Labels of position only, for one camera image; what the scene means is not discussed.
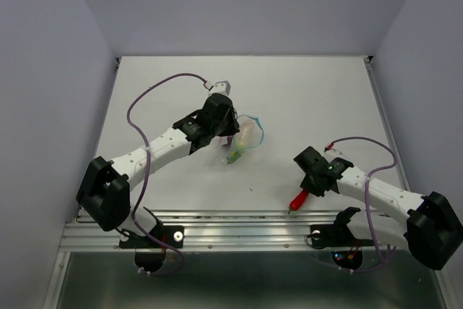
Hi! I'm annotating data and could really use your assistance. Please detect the clear zip top bag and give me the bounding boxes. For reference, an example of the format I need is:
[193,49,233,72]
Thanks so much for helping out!
[219,114,265,165]

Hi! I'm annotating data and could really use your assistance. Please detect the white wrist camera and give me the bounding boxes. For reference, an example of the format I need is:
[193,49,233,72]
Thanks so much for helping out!
[204,80,231,96]
[323,143,344,161]

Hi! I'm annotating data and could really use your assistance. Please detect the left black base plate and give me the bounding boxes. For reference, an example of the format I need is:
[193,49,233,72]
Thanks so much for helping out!
[119,225,184,249]

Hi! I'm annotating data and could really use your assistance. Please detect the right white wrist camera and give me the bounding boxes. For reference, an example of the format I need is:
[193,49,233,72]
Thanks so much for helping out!
[323,143,344,161]

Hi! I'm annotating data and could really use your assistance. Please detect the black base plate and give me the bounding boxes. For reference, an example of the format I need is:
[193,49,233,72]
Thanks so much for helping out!
[305,224,373,250]
[119,225,184,249]

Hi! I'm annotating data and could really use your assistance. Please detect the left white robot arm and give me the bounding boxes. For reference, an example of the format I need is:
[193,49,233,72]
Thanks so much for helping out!
[76,93,239,247]

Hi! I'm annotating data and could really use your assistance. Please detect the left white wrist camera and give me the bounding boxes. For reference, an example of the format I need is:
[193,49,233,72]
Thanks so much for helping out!
[204,80,231,96]

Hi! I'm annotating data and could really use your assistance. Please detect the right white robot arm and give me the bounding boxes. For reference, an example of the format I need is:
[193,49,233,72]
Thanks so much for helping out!
[294,146,462,271]

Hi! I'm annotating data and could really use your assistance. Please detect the red chili pepper toy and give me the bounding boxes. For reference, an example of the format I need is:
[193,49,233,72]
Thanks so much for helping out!
[287,190,309,214]

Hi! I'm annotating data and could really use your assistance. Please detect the aluminium mounting rail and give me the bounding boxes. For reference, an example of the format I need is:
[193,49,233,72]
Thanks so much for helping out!
[59,209,444,252]

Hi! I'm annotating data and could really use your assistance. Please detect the white radish toy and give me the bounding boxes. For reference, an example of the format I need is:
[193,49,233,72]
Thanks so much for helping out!
[226,120,256,164]

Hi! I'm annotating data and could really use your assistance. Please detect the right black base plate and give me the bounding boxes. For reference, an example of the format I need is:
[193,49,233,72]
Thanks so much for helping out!
[305,224,373,250]

